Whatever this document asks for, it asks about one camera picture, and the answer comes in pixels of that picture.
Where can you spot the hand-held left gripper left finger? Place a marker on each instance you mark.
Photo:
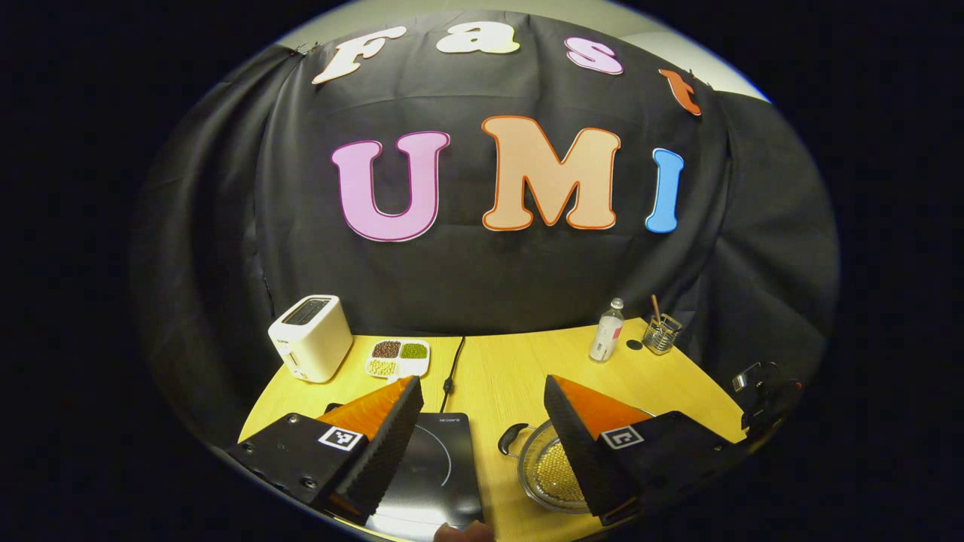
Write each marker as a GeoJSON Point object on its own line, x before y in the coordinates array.
{"type": "Point", "coordinates": [384, 459]}

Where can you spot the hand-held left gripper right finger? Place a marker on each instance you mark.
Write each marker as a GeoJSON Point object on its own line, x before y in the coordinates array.
{"type": "Point", "coordinates": [584, 467]}

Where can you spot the black induction cooktop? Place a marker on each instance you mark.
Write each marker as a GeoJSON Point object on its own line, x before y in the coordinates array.
{"type": "Point", "coordinates": [444, 467]}

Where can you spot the pile of yellow soybeans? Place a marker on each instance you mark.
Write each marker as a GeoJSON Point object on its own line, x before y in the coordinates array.
{"type": "Point", "coordinates": [561, 482]}

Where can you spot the white divided bean dish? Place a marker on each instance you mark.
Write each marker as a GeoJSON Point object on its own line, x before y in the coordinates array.
{"type": "Point", "coordinates": [398, 366]}

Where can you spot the clear plastic bottle pink label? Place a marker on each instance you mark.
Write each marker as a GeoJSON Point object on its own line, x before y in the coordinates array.
{"type": "Point", "coordinates": [606, 339]}

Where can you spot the white toaster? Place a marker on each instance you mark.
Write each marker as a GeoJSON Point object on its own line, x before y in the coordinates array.
{"type": "Point", "coordinates": [312, 339]}

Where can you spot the wooden stick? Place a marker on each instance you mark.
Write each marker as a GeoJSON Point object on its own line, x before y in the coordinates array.
{"type": "Point", "coordinates": [656, 307]}

